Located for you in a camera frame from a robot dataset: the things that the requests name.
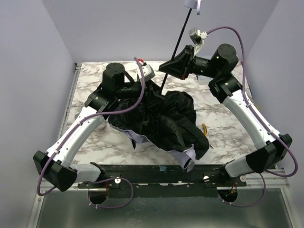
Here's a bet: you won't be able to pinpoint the aluminium frame rail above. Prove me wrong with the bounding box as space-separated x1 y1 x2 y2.
37 163 284 192

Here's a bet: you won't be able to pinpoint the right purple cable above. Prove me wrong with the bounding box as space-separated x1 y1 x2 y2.
206 26 299 208

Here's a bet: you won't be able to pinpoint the clear plastic screw box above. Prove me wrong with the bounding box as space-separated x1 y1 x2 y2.
196 75 211 85

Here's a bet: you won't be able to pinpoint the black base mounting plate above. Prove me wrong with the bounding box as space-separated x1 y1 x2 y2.
78 165 246 198

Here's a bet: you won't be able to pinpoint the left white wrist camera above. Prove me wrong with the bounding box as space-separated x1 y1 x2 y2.
138 58 155 82

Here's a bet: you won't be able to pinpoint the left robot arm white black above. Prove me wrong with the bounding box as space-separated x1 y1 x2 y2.
33 60 155 192

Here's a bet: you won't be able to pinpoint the lavender folding umbrella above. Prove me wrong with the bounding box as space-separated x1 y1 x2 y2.
108 0 211 173

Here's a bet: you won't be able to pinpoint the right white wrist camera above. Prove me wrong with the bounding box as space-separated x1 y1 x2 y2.
189 27 208 55

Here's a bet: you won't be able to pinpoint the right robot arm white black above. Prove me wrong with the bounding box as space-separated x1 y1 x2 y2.
159 44 292 178

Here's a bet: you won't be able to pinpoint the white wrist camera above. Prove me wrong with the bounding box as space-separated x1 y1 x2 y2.
189 27 208 55
138 58 155 82

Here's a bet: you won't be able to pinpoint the pink zippered umbrella case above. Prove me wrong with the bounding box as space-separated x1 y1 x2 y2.
74 113 107 132

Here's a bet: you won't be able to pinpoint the blue tape piece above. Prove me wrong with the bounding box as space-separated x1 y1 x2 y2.
159 166 167 171

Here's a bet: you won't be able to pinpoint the yellow black needle-nose pliers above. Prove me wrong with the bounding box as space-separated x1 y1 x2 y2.
202 123 208 136

